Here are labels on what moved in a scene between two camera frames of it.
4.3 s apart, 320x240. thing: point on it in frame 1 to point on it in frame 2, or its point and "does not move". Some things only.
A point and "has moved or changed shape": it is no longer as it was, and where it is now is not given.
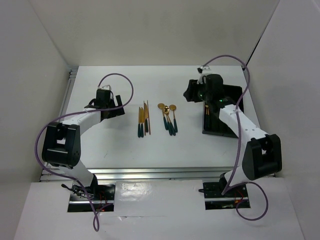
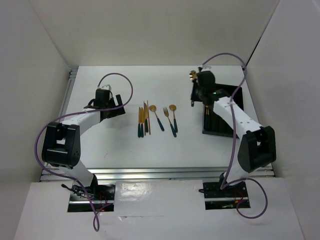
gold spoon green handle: (170, 127) has moved or changed shape
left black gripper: (115, 112) does not move
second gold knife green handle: (142, 122) does not move
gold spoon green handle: (173, 107) does not move
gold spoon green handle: (161, 106) to (153, 108)
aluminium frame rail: (170, 174) does not move
